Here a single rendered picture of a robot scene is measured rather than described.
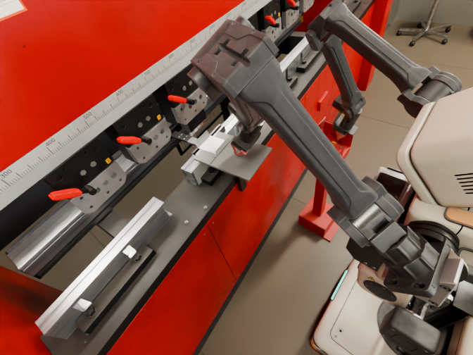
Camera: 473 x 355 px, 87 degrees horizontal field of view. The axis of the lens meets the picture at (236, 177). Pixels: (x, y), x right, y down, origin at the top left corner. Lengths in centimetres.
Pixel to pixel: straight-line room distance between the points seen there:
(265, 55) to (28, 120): 50
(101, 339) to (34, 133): 63
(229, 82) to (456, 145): 38
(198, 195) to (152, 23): 62
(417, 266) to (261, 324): 128
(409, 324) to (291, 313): 84
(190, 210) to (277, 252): 95
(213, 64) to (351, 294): 133
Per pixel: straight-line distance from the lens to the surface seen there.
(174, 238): 99
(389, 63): 83
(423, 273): 56
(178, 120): 89
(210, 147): 105
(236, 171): 93
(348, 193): 45
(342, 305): 147
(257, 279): 178
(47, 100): 67
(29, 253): 117
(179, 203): 107
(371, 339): 147
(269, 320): 172
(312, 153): 37
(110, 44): 72
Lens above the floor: 169
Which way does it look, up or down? 49 degrees down
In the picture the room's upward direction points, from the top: 15 degrees counter-clockwise
